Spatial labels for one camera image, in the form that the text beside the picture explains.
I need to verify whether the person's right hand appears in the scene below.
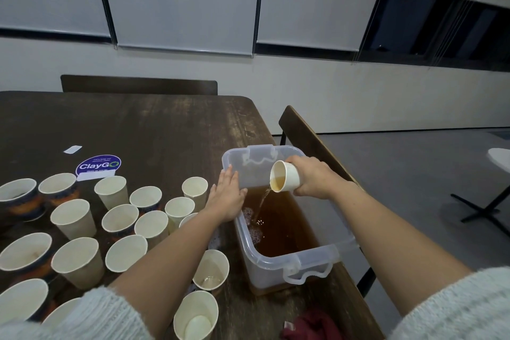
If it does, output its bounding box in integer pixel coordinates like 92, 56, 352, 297
287, 154, 349, 201

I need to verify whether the person's left hand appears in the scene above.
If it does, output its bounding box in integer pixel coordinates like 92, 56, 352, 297
203, 164, 248, 223

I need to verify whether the white paper cup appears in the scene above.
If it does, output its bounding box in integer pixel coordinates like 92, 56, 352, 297
268, 159, 301, 194
164, 196, 196, 229
181, 175, 210, 211

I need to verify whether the clear plastic storage bin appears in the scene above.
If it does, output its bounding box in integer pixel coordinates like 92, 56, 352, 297
222, 144, 360, 289

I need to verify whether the group of paper cups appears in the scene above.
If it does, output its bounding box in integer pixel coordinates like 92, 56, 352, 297
0, 172, 210, 325

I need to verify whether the person's left forearm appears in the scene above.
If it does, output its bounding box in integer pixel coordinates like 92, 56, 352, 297
0, 212, 232, 340

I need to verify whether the person's right forearm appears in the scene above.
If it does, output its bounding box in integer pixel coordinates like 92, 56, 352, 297
338, 180, 510, 340

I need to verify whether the dark wooden chair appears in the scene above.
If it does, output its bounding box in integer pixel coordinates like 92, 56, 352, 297
278, 105, 377, 297
61, 74, 218, 96

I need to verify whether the dark wooden table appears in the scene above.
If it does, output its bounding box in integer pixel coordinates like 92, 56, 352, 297
0, 91, 384, 340

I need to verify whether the round blue sticker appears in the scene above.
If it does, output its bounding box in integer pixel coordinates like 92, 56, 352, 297
75, 154, 122, 181

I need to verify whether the dark red cloth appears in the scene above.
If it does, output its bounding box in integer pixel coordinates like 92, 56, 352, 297
280, 309, 345, 340

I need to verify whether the round white side table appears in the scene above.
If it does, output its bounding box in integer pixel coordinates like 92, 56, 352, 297
451, 148, 510, 237

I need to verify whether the dark window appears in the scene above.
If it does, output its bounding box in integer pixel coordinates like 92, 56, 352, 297
360, 0, 510, 72

